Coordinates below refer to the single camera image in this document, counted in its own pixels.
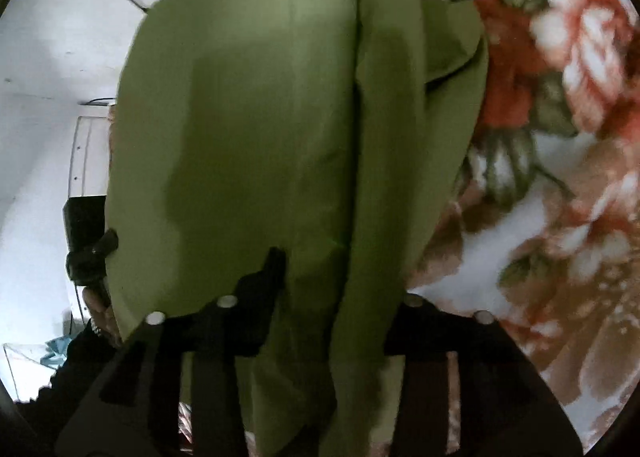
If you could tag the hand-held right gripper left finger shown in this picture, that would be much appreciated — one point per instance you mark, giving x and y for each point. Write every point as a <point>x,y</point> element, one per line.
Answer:
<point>266,287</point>

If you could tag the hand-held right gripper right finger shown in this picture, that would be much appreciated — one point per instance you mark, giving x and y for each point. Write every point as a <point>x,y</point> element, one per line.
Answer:
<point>400,332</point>

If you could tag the green garment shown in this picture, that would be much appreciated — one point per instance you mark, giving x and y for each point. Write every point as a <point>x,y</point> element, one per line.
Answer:
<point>260,112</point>

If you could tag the person's left hand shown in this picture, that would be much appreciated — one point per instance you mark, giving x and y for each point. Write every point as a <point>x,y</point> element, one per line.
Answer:
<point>97,307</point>

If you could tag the white cabinet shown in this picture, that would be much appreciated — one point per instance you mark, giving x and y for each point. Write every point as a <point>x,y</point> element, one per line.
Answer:
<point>87,157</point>

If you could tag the light blue crumpled cloth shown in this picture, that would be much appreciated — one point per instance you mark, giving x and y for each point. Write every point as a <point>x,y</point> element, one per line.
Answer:
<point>56,348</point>

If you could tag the floral blanket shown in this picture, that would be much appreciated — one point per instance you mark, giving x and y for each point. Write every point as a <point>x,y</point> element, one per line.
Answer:
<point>550,137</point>

